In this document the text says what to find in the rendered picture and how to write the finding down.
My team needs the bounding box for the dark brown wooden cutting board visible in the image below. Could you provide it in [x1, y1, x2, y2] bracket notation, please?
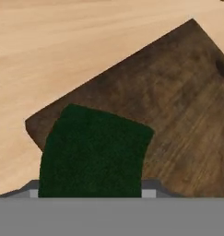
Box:
[24, 18, 224, 198]

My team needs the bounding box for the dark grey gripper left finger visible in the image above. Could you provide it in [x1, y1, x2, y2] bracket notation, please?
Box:
[0, 179, 41, 198]

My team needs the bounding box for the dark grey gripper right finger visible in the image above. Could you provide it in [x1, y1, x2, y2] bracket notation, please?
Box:
[141, 178, 185, 198]

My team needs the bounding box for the dark green sponge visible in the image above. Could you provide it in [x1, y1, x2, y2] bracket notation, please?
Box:
[38, 103, 156, 198]

